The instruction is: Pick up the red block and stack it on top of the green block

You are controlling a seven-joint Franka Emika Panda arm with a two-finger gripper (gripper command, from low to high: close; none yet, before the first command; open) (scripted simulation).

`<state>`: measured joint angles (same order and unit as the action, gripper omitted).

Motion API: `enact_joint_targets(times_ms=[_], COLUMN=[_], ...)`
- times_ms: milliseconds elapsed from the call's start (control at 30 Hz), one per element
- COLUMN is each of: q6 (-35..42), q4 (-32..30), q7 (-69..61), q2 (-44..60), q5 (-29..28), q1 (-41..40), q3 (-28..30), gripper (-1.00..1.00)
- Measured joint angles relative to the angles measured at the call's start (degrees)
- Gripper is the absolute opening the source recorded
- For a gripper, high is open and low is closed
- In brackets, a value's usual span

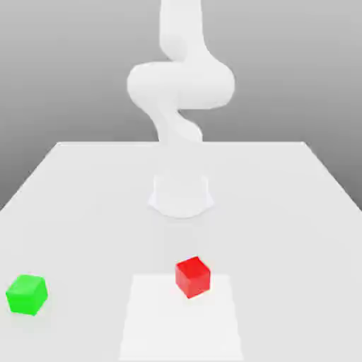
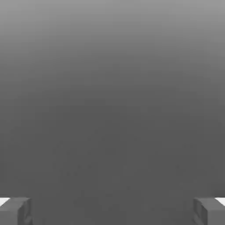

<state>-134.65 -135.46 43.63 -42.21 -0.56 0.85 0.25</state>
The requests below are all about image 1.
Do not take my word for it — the small red cube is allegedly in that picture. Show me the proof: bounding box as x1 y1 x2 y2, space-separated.
174 255 211 300

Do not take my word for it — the small green cube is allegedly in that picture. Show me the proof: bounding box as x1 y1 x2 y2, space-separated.
5 274 49 317

